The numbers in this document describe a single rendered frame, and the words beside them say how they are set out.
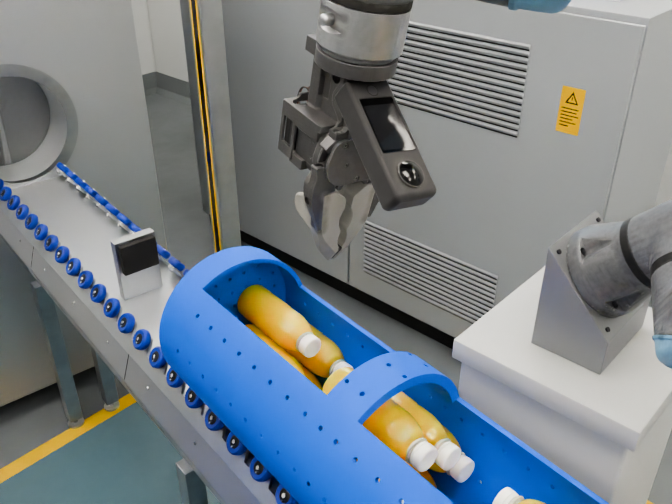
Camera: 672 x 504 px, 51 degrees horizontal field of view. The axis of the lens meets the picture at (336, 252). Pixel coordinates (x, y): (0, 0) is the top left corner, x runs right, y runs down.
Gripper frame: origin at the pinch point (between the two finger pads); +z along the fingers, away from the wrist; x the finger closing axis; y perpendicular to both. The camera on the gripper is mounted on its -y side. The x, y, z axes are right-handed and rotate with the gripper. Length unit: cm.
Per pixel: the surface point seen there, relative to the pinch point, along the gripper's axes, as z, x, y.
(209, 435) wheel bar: 65, -6, 31
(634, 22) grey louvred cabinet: 8, -150, 62
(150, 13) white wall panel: 155, -197, 491
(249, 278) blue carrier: 43, -20, 45
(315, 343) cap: 44, -22, 25
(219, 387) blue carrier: 43.8, -2.4, 23.7
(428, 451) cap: 33.9, -16.9, -7.2
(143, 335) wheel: 65, -5, 60
